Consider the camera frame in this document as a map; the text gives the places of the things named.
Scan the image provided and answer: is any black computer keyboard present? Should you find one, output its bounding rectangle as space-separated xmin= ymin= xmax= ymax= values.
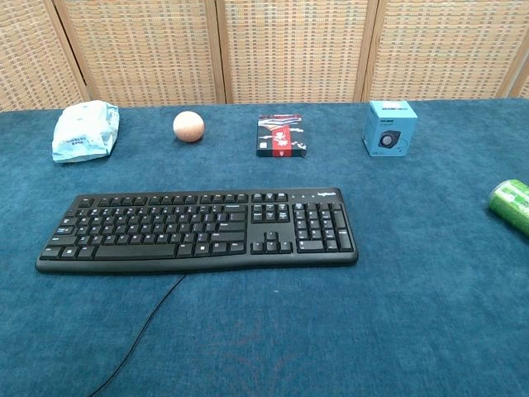
xmin=35 ymin=187 xmax=360 ymax=275

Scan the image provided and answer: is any black red card box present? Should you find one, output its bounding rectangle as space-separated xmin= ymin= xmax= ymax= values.
xmin=255 ymin=114 xmax=308 ymax=159

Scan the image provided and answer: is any peach textured ball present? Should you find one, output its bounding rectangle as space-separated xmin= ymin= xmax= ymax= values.
xmin=172 ymin=110 xmax=206 ymax=144

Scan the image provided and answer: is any light blue speaker box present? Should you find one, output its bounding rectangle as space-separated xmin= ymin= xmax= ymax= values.
xmin=362 ymin=100 xmax=419 ymax=158

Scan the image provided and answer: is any woven rattan folding screen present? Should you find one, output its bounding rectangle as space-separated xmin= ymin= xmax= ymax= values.
xmin=0 ymin=0 xmax=529 ymax=113

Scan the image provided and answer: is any blue table cloth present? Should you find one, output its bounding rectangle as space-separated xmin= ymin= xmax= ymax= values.
xmin=0 ymin=97 xmax=529 ymax=397

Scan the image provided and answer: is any white plastic tissue pack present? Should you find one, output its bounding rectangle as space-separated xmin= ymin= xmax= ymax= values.
xmin=50 ymin=99 xmax=121 ymax=164

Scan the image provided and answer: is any green drink can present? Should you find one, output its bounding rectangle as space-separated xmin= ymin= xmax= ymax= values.
xmin=488 ymin=179 xmax=529 ymax=237

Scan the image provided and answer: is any black keyboard cable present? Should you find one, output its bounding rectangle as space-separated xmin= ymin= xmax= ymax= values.
xmin=88 ymin=273 xmax=187 ymax=397

